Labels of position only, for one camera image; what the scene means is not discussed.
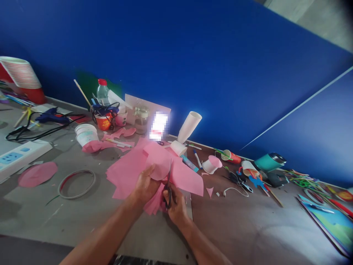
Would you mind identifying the person's left hand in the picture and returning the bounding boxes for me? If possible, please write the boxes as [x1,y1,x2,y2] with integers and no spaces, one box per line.
[132,164,164,205]

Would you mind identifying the person's right hand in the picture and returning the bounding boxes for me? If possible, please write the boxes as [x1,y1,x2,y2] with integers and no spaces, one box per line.
[162,188,191,225]

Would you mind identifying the black scissors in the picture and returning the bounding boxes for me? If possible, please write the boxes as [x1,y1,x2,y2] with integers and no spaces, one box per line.
[163,159,174,209]

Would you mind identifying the curved pink paper sheet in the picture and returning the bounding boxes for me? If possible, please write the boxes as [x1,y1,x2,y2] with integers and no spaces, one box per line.
[143,143,178,180]

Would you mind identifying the pile of pink paper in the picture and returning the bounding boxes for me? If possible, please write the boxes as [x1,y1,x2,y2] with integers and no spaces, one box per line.
[106,137,204,216]

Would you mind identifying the blue glue stick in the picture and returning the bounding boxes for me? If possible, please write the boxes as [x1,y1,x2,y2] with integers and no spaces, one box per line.
[181,154,199,173]

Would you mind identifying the white marker pens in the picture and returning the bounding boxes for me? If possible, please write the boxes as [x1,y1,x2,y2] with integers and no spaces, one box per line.
[106,138,133,149]

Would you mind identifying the white marker with blue cap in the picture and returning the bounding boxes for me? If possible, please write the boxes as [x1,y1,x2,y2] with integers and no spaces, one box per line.
[194,150,204,170]

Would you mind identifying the white cup with pink rim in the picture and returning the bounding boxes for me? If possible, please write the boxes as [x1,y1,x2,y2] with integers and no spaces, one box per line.
[202,155,223,175]

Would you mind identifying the plain white paper cup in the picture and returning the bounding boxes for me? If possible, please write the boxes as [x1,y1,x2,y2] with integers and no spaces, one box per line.
[170,140,188,158]

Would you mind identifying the pink paper scraps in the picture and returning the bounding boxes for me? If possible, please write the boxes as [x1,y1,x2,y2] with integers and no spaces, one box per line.
[103,127,137,142]

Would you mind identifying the crumpled pink paper piece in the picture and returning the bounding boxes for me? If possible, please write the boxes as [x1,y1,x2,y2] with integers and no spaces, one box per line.
[81,140,111,154]

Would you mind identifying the glass jar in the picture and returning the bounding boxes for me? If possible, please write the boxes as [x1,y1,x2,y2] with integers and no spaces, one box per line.
[134,106,150,135]

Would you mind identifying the black pliers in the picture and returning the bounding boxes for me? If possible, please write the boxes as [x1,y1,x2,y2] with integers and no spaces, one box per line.
[228,171,254,194]

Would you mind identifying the pink paper cup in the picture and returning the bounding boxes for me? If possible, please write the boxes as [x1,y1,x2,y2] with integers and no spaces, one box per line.
[115,110,128,127]

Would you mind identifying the red cup with green straw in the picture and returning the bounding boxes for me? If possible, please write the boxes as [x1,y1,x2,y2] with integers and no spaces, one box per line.
[220,149,242,164]

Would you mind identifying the orange paper cup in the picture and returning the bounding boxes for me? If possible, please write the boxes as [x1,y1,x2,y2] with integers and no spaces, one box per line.
[95,113,113,132]

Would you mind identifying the stack of white paper cups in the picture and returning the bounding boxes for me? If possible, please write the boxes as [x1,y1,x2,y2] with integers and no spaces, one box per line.
[177,111,203,144]

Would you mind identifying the white cup with green print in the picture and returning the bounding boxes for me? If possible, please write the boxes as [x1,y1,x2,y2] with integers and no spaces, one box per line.
[74,123,99,148]

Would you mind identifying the white cup with red decoration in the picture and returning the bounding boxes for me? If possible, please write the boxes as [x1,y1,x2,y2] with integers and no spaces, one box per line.
[240,160,260,178]

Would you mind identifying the blue paper cutout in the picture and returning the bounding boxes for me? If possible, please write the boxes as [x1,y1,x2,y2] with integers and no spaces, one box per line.
[248,174,264,189]

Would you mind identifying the white board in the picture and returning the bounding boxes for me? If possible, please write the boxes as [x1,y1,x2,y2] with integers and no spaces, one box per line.
[124,93,172,140]

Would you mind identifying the folded white paper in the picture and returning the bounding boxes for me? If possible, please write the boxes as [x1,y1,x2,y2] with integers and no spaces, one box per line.
[107,89,133,110]

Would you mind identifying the wooden stick with red end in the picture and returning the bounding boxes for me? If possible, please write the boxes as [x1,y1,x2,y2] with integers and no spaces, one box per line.
[263,184,284,208]

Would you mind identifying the teal tumbler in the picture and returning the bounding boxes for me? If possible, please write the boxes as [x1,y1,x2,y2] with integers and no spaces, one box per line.
[253,152,288,173]

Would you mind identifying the black device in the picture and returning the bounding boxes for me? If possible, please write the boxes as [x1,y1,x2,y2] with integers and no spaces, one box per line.
[264,170,289,189]

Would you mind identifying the plastic bottle with red cap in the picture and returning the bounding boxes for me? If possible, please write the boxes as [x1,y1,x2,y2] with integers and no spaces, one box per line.
[96,78,112,107]

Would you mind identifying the pink paper circle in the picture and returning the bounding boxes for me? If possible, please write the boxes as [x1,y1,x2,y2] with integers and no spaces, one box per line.
[18,161,58,188]

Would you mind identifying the long wooden stick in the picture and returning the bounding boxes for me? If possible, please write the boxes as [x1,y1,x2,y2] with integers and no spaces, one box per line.
[73,79,93,110]

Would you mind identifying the blue glue gun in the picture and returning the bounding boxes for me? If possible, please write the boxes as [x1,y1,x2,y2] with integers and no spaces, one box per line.
[35,107,70,125]

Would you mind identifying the green paper sheet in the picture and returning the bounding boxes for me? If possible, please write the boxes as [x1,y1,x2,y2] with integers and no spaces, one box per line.
[75,71,122,103]

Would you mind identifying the pile of coloured straws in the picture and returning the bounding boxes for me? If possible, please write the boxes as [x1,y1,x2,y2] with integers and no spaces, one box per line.
[282,168,333,195]

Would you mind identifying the white power strip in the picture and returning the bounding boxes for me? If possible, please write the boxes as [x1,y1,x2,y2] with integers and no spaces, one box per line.
[0,139,53,184]

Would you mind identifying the white tape roll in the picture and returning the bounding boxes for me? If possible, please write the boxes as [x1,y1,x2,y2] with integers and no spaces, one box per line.
[303,188,327,205]

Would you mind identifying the blue pen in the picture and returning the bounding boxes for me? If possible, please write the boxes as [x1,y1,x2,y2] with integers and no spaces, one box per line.
[308,203,335,214]

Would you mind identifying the stack of coloured card sheets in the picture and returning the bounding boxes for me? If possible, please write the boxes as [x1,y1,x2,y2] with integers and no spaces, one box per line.
[297,193,353,258]

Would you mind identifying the pile of coloured sticks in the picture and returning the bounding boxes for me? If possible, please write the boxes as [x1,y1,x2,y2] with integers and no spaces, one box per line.
[0,88,35,107]

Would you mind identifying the stack of red striped cups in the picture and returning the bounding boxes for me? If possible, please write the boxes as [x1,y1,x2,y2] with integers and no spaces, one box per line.
[0,56,46,105]

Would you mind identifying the white usb cable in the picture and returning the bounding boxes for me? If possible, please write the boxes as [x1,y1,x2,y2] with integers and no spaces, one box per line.
[216,187,249,198]

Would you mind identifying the grey tape ring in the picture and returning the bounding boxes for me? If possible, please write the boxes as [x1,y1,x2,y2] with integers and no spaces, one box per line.
[58,169,96,200]

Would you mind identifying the black cable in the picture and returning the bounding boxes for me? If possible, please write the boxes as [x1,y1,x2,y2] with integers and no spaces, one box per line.
[5,112,86,143]

